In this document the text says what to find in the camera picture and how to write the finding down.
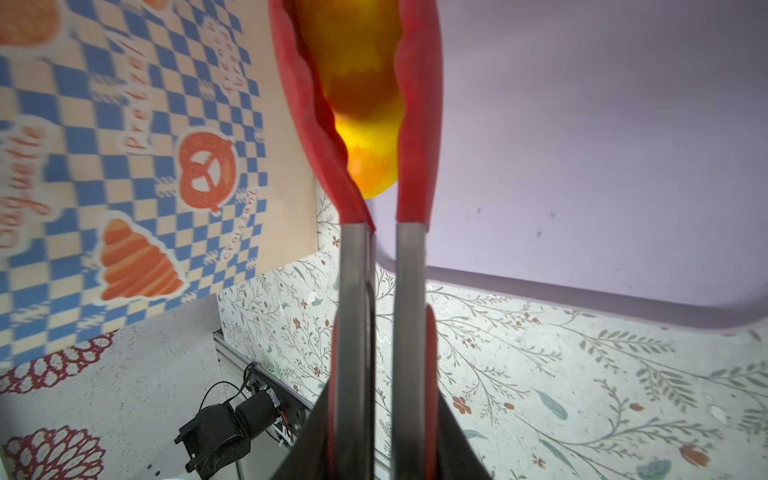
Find red kitchen tongs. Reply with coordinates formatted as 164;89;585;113
268;1;443;479

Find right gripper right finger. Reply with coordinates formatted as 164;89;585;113
435;392;491;480

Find small yellow striped bun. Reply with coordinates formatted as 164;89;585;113
296;0;404;199

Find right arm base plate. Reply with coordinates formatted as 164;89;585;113
174;362;312;479

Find blue checkered paper bag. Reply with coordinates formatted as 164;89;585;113
1;1;318;370

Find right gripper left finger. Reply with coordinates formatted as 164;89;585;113
271;385;332;480

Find lavender tray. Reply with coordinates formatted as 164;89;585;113
365;0;768;330

